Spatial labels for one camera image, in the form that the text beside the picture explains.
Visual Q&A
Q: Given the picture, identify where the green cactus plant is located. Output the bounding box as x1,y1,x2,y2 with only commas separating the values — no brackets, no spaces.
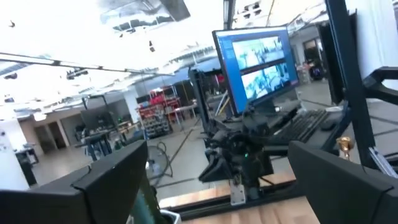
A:
129,174,169,224

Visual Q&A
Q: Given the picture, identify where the black desk monitor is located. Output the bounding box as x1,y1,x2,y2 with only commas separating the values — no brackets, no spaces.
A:
80,107,118,133

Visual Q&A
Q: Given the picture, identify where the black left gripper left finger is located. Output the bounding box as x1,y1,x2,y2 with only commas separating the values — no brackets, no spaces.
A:
0,139,149,224

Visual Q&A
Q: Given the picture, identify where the blue-screen computer monitor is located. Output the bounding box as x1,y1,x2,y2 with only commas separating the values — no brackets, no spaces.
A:
211,25,301,115

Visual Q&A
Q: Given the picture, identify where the red storage shelf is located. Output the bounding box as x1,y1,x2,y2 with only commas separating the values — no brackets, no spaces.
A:
136,86,183,139

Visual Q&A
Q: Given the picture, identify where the black computer mouse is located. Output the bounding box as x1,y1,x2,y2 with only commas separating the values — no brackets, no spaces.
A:
320,119,337,131

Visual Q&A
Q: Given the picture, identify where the gold candlestick holder wide cup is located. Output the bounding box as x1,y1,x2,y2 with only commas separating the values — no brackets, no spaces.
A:
336,136,355,162

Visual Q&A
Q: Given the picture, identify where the white hexagonal plant pot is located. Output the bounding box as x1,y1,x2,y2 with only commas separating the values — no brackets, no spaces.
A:
160,208,183,224

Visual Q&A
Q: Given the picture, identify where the black computer keyboard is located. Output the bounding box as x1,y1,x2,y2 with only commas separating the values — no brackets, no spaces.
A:
269,108,330,146

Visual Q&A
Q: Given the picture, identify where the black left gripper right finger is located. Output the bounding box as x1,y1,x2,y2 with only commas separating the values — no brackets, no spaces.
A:
287,140,398,224

